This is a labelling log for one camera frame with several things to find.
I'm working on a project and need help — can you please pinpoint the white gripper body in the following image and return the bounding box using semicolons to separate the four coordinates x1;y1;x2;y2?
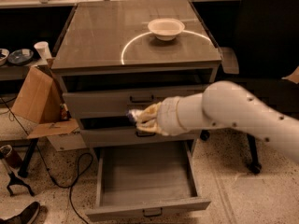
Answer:
156;96;186;136

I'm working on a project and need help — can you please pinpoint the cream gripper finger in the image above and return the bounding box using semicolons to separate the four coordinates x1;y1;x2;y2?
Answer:
131;102;162;122
136;120;163;134

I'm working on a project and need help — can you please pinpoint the dark rxbar blueberry wrapper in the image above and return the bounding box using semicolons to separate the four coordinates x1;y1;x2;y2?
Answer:
126;110;135;123

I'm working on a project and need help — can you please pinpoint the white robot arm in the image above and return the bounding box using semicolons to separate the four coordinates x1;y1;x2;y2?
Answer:
128;81;299;162

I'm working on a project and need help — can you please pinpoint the top grey drawer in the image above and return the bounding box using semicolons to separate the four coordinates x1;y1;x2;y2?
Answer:
63;68;213;119

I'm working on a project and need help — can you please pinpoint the grey drawer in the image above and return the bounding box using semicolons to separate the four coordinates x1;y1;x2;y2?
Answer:
63;68;213;119
86;141;210;222
80;116;202;147

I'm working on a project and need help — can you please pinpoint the bottom grey drawer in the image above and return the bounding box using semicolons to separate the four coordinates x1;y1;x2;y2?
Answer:
86;141;210;222

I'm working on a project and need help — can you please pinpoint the middle grey drawer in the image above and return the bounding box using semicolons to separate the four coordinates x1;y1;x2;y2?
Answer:
80;116;202;147

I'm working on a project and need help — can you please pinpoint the grey drawer cabinet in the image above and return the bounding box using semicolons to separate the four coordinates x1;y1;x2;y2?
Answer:
50;0;222;151

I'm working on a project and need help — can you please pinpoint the white paper bowl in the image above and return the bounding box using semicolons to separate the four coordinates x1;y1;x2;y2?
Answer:
148;18;185;41

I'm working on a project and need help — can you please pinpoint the brown cardboard box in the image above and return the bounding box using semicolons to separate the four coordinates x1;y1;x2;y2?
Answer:
12;65;86;151

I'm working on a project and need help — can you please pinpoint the black office chair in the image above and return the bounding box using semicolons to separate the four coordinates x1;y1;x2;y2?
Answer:
199;0;299;175

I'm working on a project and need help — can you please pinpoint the white paper cup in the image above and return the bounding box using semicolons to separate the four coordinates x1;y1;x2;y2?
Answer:
34;41;52;60

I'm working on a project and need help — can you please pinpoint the brown cup on floor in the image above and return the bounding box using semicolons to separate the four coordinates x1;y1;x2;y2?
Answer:
0;145;22;169

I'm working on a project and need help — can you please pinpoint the dark blue plate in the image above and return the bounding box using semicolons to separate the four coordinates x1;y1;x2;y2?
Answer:
7;49;34;66

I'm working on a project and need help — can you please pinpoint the black grabber tool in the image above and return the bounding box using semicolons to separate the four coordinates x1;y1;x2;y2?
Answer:
0;152;35;196

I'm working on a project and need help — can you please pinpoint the dark shoe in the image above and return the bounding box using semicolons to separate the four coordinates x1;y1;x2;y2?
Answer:
0;202;40;224

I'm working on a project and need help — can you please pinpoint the grey bowl at edge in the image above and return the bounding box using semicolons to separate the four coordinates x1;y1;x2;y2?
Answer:
0;49;9;66

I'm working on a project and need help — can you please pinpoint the black floor cable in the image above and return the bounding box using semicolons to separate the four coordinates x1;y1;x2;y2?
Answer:
0;94;94;224

